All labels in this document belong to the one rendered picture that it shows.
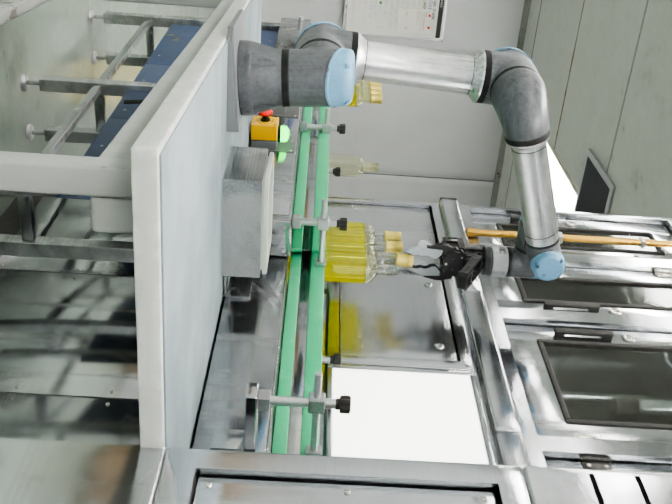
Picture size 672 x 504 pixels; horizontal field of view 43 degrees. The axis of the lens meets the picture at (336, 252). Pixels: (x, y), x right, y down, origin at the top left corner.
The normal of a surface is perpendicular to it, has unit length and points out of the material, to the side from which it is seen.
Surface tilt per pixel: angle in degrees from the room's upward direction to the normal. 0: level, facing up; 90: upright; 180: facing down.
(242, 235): 90
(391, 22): 90
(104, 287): 90
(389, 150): 90
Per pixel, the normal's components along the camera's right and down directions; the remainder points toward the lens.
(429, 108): 0.00, 0.49
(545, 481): 0.07, -0.87
